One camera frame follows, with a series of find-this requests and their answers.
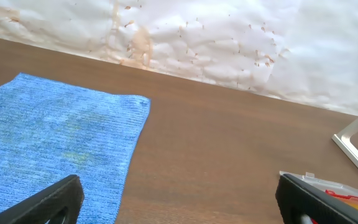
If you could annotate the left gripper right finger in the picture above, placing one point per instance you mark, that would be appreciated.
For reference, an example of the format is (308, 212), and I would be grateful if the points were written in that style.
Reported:
(306, 202)

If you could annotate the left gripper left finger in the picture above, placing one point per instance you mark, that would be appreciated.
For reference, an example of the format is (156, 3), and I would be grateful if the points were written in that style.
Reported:
(51, 202)

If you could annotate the red and yellow tip box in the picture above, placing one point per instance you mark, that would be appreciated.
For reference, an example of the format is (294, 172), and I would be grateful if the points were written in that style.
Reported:
(340, 188)

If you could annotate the white and blue stand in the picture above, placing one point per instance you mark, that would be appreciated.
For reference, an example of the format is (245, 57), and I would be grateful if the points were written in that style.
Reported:
(354, 154)

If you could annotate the blue cloth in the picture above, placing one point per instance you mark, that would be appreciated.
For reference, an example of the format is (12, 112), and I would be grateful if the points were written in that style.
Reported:
(48, 137)

